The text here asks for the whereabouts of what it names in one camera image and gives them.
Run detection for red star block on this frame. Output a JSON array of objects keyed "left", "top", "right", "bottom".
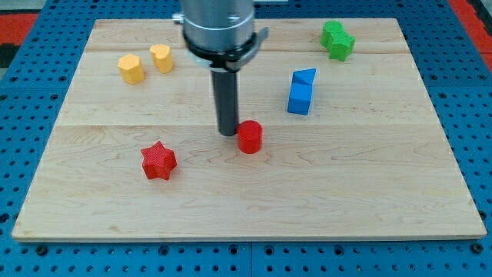
[{"left": 141, "top": 141, "right": 178, "bottom": 180}]

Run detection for red cylinder block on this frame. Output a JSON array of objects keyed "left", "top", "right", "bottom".
[{"left": 237, "top": 120, "right": 263, "bottom": 154}]

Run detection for blue cube block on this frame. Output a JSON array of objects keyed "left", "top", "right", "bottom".
[{"left": 287, "top": 82, "right": 313, "bottom": 115}]

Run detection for yellow hexagon block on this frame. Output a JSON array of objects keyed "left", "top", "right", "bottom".
[{"left": 118, "top": 54, "right": 145, "bottom": 85}]

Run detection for blue triangle block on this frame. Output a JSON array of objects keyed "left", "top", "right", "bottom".
[{"left": 292, "top": 68, "right": 317, "bottom": 85}]

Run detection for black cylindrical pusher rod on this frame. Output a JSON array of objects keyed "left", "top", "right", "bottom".
[{"left": 211, "top": 72, "right": 239, "bottom": 136}]

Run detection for yellow heart block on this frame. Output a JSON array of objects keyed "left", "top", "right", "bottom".
[{"left": 149, "top": 45, "right": 175, "bottom": 74}]

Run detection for green cylinder block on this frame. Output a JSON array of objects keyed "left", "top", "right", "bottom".
[{"left": 320, "top": 20, "right": 344, "bottom": 48}]

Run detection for wooden board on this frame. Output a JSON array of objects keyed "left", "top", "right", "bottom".
[{"left": 12, "top": 18, "right": 487, "bottom": 242}]

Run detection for green star block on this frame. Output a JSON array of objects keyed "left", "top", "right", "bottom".
[{"left": 327, "top": 32, "right": 356, "bottom": 62}]

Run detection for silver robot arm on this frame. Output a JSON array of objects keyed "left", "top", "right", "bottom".
[{"left": 172, "top": 0, "right": 269, "bottom": 136}]

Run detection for black clamp ring mount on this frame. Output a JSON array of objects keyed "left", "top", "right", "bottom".
[{"left": 183, "top": 27, "right": 269, "bottom": 73}]

